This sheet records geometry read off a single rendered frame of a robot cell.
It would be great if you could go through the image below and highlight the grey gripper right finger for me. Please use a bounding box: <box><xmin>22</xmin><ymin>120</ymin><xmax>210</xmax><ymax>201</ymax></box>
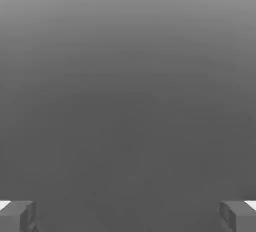
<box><xmin>218</xmin><ymin>200</ymin><xmax>256</xmax><ymax>232</ymax></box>

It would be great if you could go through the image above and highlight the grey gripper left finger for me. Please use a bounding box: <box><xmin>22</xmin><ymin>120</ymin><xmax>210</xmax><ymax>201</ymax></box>
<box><xmin>0</xmin><ymin>200</ymin><xmax>39</xmax><ymax>232</ymax></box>

